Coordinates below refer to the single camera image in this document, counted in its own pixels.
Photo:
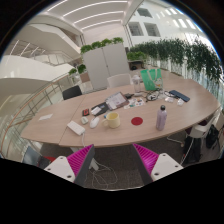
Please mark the dark grey chair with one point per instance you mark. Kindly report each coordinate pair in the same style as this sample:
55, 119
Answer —
35, 158

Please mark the black chair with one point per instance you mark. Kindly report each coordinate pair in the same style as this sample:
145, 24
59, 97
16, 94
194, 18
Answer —
71, 92

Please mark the ceiling light strips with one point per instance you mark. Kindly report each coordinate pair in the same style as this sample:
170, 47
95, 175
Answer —
96, 15

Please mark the purple drink bottle black cap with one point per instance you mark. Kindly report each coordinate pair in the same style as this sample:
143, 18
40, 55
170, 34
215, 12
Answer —
161, 120

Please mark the white cabinet with plants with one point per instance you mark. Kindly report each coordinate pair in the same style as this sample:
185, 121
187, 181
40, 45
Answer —
106, 65

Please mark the small white box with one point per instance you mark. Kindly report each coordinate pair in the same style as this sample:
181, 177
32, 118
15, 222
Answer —
96, 110

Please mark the black backpack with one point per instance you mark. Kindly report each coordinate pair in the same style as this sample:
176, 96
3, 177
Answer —
212, 136

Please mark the colourful sticker sheet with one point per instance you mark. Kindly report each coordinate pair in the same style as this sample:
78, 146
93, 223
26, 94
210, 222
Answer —
135, 103

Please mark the small white packet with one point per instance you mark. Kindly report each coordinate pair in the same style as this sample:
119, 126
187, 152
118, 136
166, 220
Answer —
169, 99
180, 102

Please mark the white chair with dark seat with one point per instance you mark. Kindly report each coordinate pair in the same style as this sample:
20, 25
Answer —
205, 128

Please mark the green tote bag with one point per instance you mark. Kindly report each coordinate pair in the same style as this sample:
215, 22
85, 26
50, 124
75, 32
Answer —
150, 80

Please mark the green plant hedge row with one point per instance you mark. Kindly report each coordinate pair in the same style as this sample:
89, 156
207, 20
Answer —
180, 51

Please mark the black notebook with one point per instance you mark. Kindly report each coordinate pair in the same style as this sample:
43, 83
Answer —
103, 108

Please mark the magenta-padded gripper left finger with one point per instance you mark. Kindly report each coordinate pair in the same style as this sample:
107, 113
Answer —
77, 159

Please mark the white paper card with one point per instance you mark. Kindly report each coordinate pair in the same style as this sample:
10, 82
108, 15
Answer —
45, 117

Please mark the small black device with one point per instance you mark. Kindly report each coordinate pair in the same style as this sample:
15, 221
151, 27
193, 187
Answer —
129, 96

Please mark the small grey oval device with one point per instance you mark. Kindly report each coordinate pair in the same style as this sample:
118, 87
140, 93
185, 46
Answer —
84, 120

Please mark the potted green plants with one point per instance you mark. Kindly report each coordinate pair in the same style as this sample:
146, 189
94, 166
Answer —
81, 68

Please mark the small black red box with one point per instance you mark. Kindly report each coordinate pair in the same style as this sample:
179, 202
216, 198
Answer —
86, 112

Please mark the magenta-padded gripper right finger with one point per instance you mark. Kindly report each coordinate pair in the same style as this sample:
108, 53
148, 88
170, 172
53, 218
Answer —
148, 158

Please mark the clear plastic shaker bottle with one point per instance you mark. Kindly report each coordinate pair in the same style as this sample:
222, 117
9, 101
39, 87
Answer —
136, 85

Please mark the flat round red coaster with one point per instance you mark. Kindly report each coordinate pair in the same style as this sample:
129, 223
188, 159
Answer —
137, 121

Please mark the white power strip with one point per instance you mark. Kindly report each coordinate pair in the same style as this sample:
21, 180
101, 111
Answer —
76, 127

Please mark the pale yellow mug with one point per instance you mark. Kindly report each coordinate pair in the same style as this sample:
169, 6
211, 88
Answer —
113, 120

